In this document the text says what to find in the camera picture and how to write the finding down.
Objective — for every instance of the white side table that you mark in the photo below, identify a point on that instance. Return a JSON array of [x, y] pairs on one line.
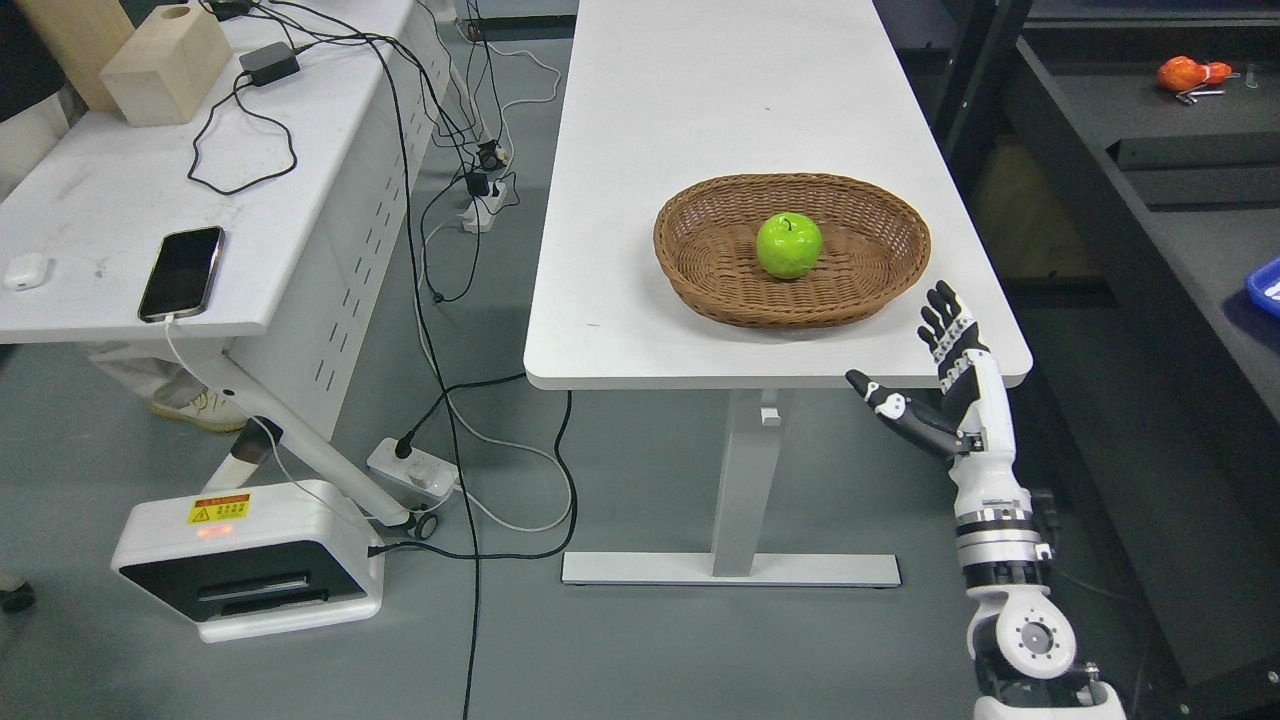
[[311, 192]]

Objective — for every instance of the white robot base unit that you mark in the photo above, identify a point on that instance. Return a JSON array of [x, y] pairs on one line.
[[255, 561]]

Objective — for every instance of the green apple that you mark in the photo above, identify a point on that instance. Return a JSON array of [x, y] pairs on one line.
[[788, 245]]

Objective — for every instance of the orange toy on shelf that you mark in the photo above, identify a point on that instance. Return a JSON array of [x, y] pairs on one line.
[[1187, 79]]

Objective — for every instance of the black smartphone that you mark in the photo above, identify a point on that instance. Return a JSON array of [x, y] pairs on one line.
[[180, 282]]

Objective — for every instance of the white sneaker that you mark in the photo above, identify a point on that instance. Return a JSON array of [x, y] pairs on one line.
[[207, 411]]

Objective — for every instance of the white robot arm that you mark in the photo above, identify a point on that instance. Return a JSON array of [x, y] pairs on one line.
[[1022, 646]]

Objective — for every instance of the brown wicker basket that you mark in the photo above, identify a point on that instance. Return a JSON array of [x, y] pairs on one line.
[[875, 246]]

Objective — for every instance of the white floor power strip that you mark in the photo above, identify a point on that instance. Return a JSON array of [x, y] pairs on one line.
[[417, 479]]

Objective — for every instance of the black left shelf tray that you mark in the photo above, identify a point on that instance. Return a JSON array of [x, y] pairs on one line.
[[1176, 203]]

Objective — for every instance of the blue plastic tray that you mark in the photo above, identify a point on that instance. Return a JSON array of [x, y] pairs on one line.
[[1262, 287]]

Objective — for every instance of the black power adapter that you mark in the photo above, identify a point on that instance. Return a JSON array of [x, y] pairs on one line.
[[267, 64]]

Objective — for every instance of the white standing desk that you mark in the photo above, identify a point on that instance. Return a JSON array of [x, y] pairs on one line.
[[661, 95]]

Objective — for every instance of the white earbuds case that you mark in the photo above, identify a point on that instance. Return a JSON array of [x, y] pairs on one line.
[[26, 271]]

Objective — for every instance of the white power strip far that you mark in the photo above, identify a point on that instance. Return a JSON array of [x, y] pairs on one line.
[[479, 216]]

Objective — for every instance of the wooden block with hole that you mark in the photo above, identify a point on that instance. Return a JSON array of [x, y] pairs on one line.
[[166, 69]]

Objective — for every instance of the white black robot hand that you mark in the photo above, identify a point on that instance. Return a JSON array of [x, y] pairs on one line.
[[972, 428]]

